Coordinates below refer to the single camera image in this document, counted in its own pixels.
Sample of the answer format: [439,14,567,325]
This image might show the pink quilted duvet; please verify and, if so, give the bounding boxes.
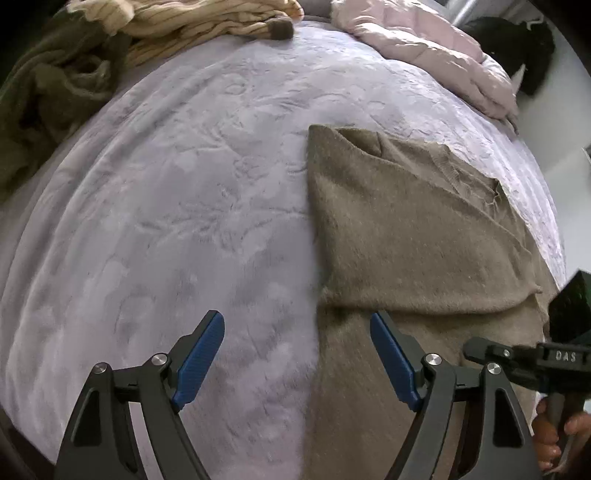
[330,0,520,134]

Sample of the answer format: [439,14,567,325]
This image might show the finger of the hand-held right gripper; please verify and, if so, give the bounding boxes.
[463,338,539,377]

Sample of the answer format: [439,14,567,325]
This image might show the dark cloth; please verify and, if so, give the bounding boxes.
[462,17,555,95]

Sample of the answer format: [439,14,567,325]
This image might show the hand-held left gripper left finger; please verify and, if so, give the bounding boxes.
[54,310,225,480]

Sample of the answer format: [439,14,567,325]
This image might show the cream striped knit garment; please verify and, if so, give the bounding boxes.
[67,0,303,68]

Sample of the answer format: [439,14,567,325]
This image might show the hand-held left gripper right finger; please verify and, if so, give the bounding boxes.
[370,310,542,480]

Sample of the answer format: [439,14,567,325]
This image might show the olive fuzzy garment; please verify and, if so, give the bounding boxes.
[0,9,134,199]

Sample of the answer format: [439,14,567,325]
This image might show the lavender plush blanket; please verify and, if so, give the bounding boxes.
[0,16,568,480]

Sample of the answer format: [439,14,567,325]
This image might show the person's right hand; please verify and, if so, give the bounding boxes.
[531,397,591,476]

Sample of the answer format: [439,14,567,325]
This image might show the taupe knit sweater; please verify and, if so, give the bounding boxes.
[302,124,561,480]

